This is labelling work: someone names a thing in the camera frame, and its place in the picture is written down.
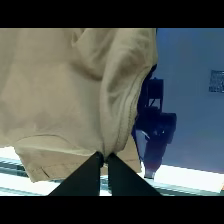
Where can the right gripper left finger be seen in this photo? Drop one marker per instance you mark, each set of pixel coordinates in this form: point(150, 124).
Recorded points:
point(86, 180)

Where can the beige garment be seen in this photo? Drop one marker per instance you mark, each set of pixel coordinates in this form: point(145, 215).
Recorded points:
point(66, 93)

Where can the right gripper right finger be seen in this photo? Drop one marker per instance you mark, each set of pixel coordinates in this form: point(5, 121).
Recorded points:
point(124, 181)

